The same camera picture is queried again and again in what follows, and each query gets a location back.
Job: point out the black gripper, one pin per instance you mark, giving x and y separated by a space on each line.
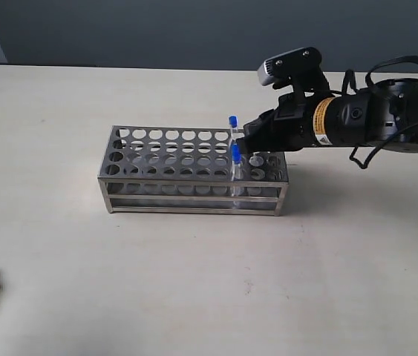
286 128

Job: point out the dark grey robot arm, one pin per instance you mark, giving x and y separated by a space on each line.
323 120

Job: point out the blue-capped test tube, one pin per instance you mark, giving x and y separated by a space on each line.
237 171
234 129

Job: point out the stainless steel test tube rack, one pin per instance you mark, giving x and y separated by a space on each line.
187 170

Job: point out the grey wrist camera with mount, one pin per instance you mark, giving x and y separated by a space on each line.
300 68

